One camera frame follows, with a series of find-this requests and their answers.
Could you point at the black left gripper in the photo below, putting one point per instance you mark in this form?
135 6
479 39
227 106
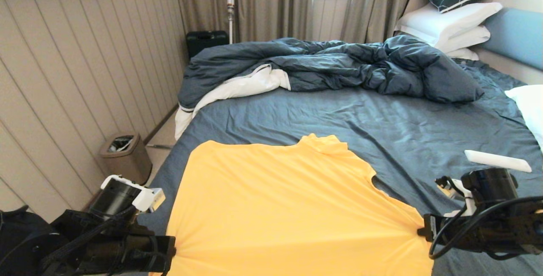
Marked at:
118 242

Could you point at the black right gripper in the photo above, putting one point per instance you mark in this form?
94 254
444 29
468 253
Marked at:
488 225

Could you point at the yellow t-shirt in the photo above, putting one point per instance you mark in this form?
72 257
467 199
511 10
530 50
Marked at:
288 216

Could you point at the beige trash bin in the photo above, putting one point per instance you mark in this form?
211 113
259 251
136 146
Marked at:
127 161

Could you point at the dark trash bag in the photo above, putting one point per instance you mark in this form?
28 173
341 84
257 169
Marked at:
121 144

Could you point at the dark blue bed sheet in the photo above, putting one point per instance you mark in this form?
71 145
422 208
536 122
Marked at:
403 132

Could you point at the white remote control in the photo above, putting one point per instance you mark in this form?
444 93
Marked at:
496 160

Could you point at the grey metal rod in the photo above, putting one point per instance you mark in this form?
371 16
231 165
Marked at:
160 146

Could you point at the small white pillow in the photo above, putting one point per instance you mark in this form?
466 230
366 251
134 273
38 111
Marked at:
464 54

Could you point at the beige bed headboard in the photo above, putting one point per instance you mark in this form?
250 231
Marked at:
509 67

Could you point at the crumpled dark blue duvet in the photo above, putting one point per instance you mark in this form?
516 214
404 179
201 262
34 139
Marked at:
339 63

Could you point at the medium white pillow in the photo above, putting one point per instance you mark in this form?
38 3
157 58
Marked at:
467 38

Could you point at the white duvet lining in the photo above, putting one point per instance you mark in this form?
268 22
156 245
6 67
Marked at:
246 86

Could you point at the large white pillow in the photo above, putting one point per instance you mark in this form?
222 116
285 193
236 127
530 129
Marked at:
446 20

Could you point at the black suitcase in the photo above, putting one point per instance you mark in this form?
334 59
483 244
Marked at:
203 43

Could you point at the blue headboard pad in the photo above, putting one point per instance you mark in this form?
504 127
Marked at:
518 37

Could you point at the narrow beige curtain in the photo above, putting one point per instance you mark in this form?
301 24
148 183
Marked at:
373 4

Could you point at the white stick vacuum cleaner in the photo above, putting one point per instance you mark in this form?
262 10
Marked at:
230 0

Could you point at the wide beige curtain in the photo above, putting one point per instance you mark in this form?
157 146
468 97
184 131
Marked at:
271 4

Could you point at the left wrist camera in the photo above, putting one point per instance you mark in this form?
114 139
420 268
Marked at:
146 197

